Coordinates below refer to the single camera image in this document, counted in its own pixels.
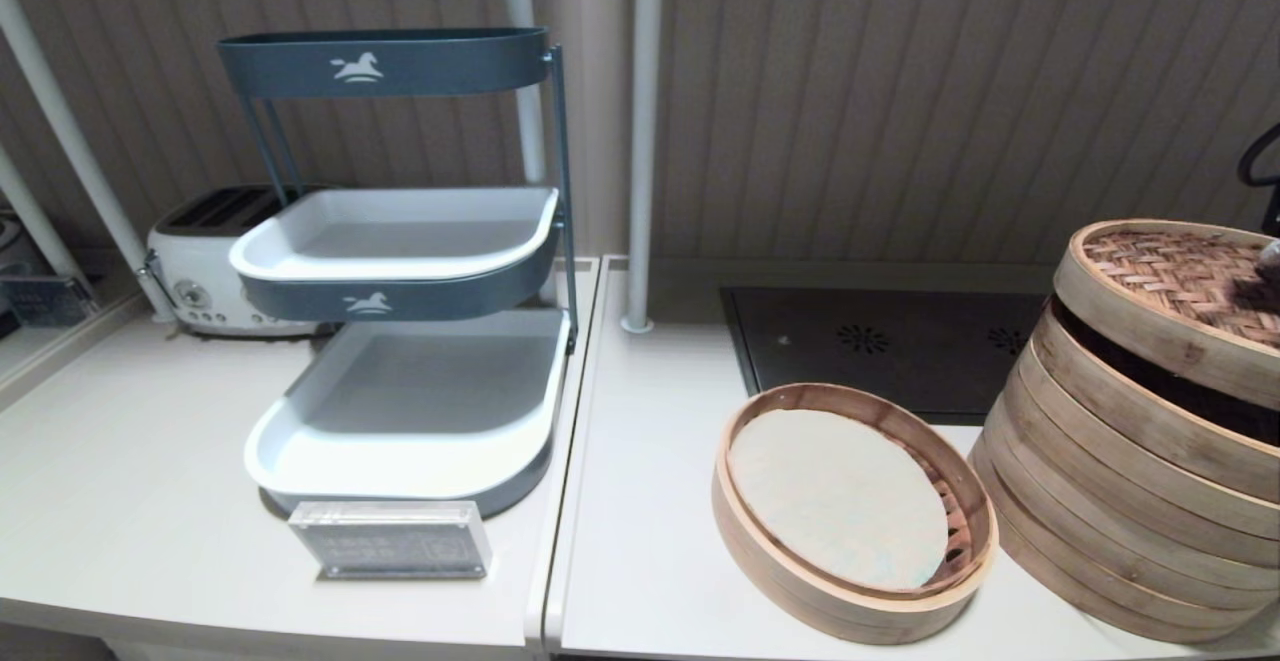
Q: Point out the white tray with horse logo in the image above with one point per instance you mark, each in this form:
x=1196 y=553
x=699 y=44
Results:
x=400 y=237

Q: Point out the clear acrylic warning sign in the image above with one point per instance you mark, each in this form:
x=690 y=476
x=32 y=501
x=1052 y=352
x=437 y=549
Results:
x=390 y=541

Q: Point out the white metal pole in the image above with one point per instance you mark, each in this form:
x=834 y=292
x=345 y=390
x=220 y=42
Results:
x=82 y=141
x=38 y=221
x=645 y=141

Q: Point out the small bamboo steamer basket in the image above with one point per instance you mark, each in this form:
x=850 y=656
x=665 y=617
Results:
x=850 y=619

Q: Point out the dark blue metal rack frame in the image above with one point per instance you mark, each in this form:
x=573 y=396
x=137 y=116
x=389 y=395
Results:
x=563 y=191

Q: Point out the white retro toaster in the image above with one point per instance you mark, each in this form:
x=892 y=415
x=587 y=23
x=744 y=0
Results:
x=193 y=259

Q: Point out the large bamboo steamer basket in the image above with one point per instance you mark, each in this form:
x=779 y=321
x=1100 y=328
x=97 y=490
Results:
x=1100 y=529
x=1100 y=596
x=1100 y=463

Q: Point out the beige mesh steamer liner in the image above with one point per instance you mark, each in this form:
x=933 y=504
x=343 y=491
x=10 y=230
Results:
x=830 y=491

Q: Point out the grey patterned box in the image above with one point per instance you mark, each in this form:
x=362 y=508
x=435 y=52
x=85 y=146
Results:
x=45 y=299

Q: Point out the small woven bamboo steamer lid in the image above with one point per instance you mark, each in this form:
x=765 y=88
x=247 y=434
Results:
x=1160 y=271

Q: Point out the black induction cooktop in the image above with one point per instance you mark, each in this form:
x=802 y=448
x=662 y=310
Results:
x=800 y=361

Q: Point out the dark blue horse-logo shelf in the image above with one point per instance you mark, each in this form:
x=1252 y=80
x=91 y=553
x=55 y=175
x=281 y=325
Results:
x=450 y=63

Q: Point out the white tray with blue base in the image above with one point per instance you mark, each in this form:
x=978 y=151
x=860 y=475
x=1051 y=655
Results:
x=420 y=391

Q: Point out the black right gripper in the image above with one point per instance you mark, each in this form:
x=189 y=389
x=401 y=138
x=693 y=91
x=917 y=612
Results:
x=1273 y=211

